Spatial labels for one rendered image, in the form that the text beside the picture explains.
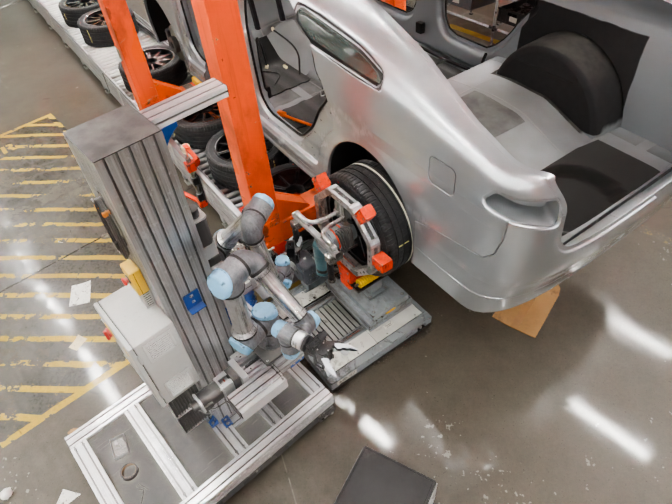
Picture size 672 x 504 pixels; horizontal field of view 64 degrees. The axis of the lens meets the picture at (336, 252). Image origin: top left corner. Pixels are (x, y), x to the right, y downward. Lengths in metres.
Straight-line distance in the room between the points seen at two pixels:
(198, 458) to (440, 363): 1.55
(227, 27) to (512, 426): 2.62
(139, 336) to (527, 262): 1.69
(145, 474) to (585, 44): 3.62
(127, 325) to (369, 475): 1.36
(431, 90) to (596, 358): 2.09
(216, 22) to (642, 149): 2.63
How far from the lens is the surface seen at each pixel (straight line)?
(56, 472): 3.72
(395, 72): 2.61
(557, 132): 3.80
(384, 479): 2.85
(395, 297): 3.56
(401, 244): 2.92
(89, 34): 7.33
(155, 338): 2.36
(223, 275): 2.14
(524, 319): 3.84
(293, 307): 2.28
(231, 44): 2.76
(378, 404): 3.39
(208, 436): 3.21
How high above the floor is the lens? 3.00
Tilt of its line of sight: 46 degrees down
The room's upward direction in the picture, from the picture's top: 6 degrees counter-clockwise
